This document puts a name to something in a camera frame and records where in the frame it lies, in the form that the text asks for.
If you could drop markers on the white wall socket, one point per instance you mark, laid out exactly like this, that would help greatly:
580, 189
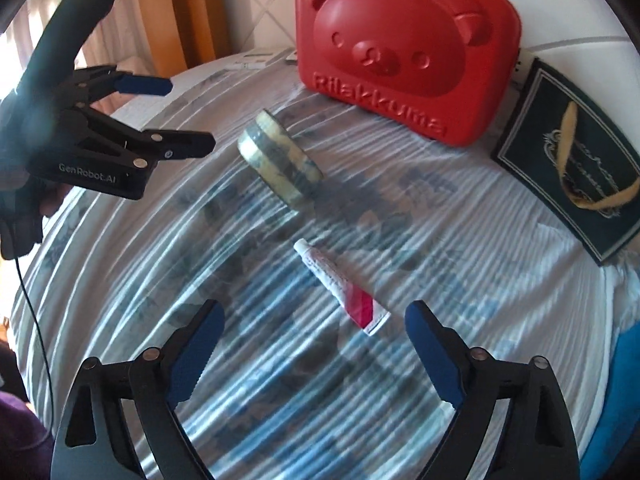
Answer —
525, 66

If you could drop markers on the black gift bag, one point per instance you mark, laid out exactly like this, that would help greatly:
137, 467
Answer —
580, 160

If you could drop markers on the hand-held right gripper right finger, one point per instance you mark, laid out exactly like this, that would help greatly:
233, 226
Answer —
435, 355

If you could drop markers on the white pill bottle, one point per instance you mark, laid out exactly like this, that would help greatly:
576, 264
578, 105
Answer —
340, 285

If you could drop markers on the clear tape roll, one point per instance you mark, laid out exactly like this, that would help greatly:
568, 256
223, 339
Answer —
280, 160

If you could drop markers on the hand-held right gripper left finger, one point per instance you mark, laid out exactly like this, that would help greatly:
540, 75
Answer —
197, 355

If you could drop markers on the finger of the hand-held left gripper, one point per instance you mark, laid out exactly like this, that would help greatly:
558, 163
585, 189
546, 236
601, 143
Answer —
145, 85
185, 145

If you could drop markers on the person's dark clothing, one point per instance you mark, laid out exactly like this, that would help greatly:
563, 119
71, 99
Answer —
20, 440

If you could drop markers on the person's left hand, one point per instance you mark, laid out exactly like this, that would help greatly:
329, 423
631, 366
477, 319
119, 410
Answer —
52, 202

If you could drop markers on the red bear-face plastic case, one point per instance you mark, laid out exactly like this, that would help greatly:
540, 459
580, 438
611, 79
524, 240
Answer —
400, 45

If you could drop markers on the orange curtain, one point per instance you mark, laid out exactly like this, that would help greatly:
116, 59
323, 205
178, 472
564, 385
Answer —
170, 10

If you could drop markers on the white charger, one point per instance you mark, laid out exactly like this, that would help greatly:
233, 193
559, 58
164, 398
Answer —
291, 56

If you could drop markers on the white power strip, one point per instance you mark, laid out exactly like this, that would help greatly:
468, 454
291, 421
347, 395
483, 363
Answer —
250, 61

